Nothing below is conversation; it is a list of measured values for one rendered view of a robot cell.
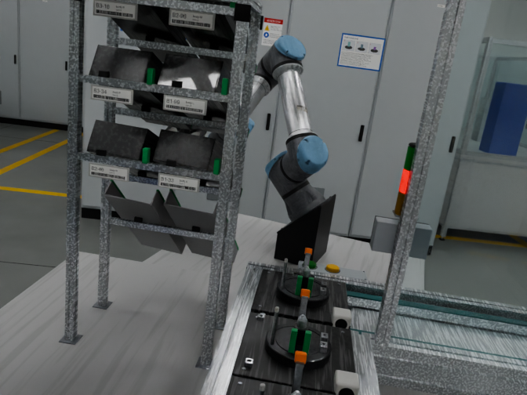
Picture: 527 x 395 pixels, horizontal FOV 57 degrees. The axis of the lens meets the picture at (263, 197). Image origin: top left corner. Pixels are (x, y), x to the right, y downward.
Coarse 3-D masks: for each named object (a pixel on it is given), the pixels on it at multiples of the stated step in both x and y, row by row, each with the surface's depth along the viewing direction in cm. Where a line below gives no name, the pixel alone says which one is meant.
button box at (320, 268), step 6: (300, 264) 148; (318, 264) 149; (312, 270) 144; (318, 270) 145; (324, 270) 145; (342, 270) 147; (348, 270) 148; (354, 270) 148; (360, 270) 149; (342, 276) 143; (348, 276) 144; (354, 276) 144; (360, 276) 145
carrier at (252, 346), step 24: (264, 336) 105; (288, 336) 102; (312, 336) 104; (336, 336) 109; (240, 360) 96; (264, 360) 97; (288, 360) 95; (312, 360) 95; (336, 360) 100; (288, 384) 91; (312, 384) 91; (336, 384) 89
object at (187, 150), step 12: (168, 132) 105; (180, 132) 105; (168, 144) 105; (180, 144) 104; (192, 144) 104; (204, 144) 103; (216, 144) 104; (156, 156) 105; (168, 156) 104; (180, 156) 104; (192, 156) 103; (204, 156) 102; (216, 156) 105; (192, 168) 102; (204, 168) 102; (204, 180) 115
